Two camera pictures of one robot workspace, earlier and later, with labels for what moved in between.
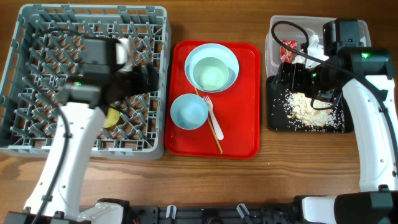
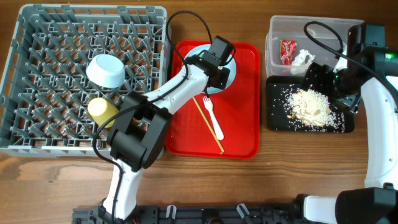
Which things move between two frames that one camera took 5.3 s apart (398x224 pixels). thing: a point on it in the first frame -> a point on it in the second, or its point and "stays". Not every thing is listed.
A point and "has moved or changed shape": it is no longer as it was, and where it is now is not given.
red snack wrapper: [286, 55] stays
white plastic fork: [211, 111] stays
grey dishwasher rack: [45, 49] stays
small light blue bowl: [189, 111] has moved or changed shape
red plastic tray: [237, 109] stays
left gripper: [142, 86] -> [222, 83]
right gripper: [298, 71] -> [325, 72]
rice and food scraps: [305, 114] stays
